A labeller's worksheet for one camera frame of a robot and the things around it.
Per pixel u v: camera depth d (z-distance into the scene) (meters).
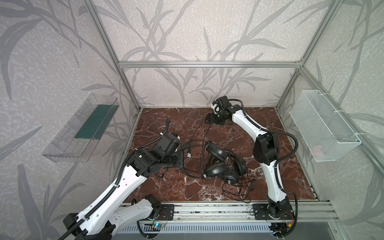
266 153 0.58
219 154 0.62
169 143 0.49
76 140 0.64
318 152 0.73
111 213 0.40
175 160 0.60
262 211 0.73
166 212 0.74
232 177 0.77
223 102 0.79
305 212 0.75
